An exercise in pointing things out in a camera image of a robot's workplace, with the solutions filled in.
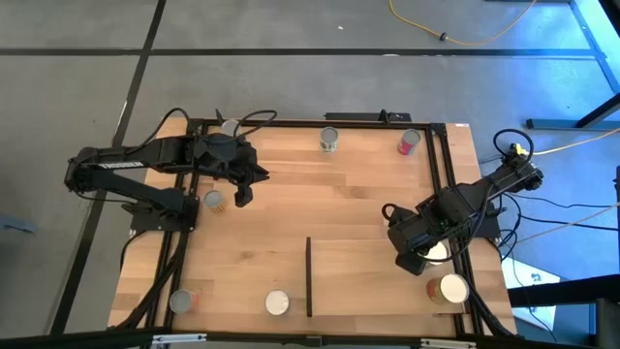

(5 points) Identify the white lid tin can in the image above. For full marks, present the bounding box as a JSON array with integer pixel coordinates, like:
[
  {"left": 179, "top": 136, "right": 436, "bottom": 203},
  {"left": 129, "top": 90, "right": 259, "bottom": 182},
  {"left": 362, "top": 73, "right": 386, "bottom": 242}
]
[{"left": 419, "top": 240, "right": 450, "bottom": 267}]

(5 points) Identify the grey floor object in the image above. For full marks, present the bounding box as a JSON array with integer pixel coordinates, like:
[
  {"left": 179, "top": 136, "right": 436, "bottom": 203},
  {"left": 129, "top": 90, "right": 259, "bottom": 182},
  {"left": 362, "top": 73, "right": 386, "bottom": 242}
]
[{"left": 0, "top": 212, "right": 39, "bottom": 235}]

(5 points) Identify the yellow arm cable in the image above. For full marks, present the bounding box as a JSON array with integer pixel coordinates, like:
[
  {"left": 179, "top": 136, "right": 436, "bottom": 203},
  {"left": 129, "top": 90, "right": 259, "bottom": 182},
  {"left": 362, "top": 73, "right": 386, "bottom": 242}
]
[{"left": 512, "top": 126, "right": 620, "bottom": 157}]

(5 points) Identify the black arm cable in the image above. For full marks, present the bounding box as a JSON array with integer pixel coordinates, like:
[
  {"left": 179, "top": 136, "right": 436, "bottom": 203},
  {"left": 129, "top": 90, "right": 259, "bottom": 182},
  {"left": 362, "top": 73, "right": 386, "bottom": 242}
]
[
  {"left": 138, "top": 107, "right": 279, "bottom": 156},
  {"left": 492, "top": 127, "right": 535, "bottom": 164}
]

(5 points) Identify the pink tin can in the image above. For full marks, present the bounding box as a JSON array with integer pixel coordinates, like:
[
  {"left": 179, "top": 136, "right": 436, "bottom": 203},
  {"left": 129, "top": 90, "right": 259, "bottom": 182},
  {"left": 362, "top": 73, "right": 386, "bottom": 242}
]
[{"left": 396, "top": 128, "right": 422, "bottom": 157}]

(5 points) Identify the green beans orange tin can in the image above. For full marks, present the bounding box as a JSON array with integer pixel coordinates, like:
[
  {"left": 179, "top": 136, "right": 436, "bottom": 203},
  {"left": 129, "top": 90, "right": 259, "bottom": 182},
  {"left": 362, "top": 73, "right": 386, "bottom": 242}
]
[{"left": 221, "top": 118, "right": 242, "bottom": 139}]

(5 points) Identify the black cable bundle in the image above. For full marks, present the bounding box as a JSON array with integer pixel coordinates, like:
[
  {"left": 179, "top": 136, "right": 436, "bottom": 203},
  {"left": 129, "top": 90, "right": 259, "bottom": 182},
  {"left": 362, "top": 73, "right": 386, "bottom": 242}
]
[{"left": 113, "top": 227, "right": 193, "bottom": 335}]

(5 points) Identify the black neighbouring table frame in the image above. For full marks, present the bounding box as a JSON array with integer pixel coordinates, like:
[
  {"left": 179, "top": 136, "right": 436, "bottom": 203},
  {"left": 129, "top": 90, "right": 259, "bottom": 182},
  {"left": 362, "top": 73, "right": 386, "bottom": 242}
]
[
  {"left": 525, "top": 0, "right": 620, "bottom": 130},
  {"left": 506, "top": 273, "right": 620, "bottom": 349}
]

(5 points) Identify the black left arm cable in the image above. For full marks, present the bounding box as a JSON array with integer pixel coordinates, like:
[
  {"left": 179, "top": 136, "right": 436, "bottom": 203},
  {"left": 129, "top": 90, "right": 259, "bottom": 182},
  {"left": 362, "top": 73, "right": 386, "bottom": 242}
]
[{"left": 138, "top": 107, "right": 279, "bottom": 156}]

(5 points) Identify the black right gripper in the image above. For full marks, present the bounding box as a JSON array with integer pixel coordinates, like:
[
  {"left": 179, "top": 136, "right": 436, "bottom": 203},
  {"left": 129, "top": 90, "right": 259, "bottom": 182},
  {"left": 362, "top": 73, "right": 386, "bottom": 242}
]
[{"left": 387, "top": 209, "right": 440, "bottom": 277}]

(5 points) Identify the black aluminium table frame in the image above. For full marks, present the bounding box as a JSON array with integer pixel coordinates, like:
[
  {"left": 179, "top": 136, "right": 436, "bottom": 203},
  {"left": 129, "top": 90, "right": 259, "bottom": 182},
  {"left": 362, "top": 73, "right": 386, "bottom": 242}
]
[{"left": 144, "top": 117, "right": 517, "bottom": 343}]

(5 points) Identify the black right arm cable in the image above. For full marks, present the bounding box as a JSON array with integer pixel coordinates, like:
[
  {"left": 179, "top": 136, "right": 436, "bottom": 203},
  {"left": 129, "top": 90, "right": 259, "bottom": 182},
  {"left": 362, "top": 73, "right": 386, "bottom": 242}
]
[{"left": 492, "top": 127, "right": 535, "bottom": 164}]

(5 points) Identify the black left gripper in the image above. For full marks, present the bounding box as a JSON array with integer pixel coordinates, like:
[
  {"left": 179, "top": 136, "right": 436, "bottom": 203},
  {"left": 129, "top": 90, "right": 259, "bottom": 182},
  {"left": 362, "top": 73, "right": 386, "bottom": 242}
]
[{"left": 227, "top": 143, "right": 271, "bottom": 208}]

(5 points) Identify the pineapple label tin can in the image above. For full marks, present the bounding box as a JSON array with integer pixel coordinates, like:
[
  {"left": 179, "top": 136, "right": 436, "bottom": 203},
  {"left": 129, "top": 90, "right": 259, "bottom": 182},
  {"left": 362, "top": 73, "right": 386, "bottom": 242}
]
[{"left": 425, "top": 272, "right": 471, "bottom": 307}]

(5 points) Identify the orange label tin can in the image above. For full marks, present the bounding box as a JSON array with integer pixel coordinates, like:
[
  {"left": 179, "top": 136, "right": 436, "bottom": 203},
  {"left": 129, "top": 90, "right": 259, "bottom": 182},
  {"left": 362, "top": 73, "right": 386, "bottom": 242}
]
[{"left": 169, "top": 288, "right": 201, "bottom": 315}]

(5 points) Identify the cherry label tin can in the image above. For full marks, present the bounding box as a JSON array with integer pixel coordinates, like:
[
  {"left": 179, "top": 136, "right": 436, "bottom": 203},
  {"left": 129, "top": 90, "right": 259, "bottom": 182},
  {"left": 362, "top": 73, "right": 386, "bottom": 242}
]
[{"left": 263, "top": 289, "right": 292, "bottom": 317}]

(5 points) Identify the black shelf side panel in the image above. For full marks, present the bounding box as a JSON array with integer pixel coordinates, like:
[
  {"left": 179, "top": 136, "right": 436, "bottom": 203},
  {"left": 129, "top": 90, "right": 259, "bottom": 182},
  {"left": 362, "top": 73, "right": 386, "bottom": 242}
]
[{"left": 305, "top": 237, "right": 314, "bottom": 319}]

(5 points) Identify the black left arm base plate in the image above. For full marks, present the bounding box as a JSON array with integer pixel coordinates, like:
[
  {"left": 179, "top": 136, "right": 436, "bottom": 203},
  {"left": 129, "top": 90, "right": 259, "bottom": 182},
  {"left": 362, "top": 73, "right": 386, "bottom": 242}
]
[{"left": 129, "top": 196, "right": 201, "bottom": 234}]

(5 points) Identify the black power strip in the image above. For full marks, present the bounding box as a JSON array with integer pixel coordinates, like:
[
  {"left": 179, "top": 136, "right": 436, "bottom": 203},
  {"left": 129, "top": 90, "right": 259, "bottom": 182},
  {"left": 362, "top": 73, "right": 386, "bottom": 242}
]
[{"left": 323, "top": 111, "right": 413, "bottom": 123}]

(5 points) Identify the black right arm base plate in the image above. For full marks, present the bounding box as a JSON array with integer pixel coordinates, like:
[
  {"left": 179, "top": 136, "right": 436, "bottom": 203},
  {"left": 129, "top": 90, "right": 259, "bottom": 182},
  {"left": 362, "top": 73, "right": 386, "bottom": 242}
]
[{"left": 477, "top": 207, "right": 505, "bottom": 241}]

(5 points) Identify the yellow patterned tin can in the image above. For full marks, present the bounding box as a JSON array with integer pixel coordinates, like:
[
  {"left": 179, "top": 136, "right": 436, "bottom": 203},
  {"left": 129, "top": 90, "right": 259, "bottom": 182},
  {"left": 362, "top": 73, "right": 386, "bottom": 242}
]
[{"left": 202, "top": 189, "right": 230, "bottom": 215}]

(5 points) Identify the silver frame bracket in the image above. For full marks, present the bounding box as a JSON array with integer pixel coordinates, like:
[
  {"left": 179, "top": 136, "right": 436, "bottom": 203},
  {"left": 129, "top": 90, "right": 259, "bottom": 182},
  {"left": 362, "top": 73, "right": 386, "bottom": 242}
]
[
  {"left": 151, "top": 333, "right": 208, "bottom": 347},
  {"left": 418, "top": 337, "right": 479, "bottom": 349}
]

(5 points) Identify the black floor cable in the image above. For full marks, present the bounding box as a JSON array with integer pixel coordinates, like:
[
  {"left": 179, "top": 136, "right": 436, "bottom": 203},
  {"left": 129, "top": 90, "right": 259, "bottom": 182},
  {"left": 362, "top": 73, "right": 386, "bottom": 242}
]
[{"left": 496, "top": 191, "right": 620, "bottom": 253}]

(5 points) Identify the yellow floor cable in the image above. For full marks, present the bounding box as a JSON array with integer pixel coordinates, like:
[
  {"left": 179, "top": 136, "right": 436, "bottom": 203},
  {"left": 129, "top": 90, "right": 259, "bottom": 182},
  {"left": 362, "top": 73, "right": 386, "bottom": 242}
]
[{"left": 388, "top": 0, "right": 539, "bottom": 48}]

